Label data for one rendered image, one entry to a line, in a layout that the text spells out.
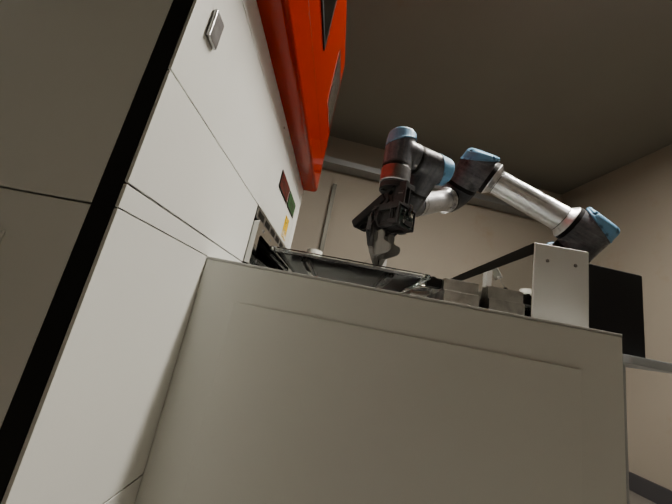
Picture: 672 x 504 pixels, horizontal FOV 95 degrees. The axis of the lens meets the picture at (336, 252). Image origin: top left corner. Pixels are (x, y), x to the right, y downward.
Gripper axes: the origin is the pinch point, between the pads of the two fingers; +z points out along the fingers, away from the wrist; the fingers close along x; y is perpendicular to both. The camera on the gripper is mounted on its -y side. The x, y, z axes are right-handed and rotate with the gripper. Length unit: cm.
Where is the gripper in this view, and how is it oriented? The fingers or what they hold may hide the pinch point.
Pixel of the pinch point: (374, 264)
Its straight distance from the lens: 74.1
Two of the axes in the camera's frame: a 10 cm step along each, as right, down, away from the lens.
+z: -1.9, 9.5, -2.3
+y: 6.8, -0.5, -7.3
